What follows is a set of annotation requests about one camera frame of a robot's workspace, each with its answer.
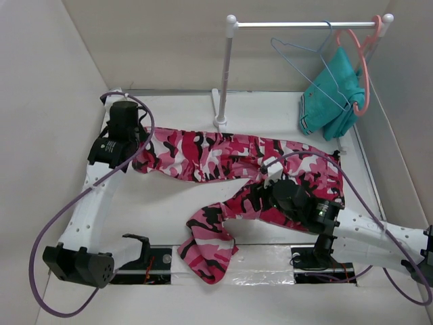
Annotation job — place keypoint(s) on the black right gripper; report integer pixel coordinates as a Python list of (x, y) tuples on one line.
[(269, 187)]

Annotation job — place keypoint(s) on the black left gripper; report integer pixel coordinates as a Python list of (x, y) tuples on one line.
[(143, 135)]

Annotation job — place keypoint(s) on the pink camouflage trousers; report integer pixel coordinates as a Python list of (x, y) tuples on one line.
[(206, 157)]

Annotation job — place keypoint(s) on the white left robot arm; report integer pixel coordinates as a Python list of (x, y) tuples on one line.
[(79, 257)]

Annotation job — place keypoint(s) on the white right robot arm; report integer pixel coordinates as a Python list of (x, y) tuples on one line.
[(344, 236)]

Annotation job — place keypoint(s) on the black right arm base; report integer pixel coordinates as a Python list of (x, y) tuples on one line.
[(309, 270)]

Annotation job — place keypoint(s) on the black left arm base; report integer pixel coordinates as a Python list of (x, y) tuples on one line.
[(154, 271)]

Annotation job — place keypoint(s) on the pink plastic hanger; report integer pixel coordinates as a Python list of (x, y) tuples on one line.
[(364, 50)]

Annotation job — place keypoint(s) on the white clothes rack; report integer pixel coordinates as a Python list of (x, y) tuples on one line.
[(278, 57)]

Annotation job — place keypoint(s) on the teal garment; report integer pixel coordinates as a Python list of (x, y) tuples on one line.
[(327, 104)]

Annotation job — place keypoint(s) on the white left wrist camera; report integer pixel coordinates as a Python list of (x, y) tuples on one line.
[(113, 95)]

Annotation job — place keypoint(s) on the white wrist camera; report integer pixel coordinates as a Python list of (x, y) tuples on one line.
[(271, 171), (113, 95)]

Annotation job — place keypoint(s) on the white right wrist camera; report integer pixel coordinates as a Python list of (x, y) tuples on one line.
[(271, 171)]

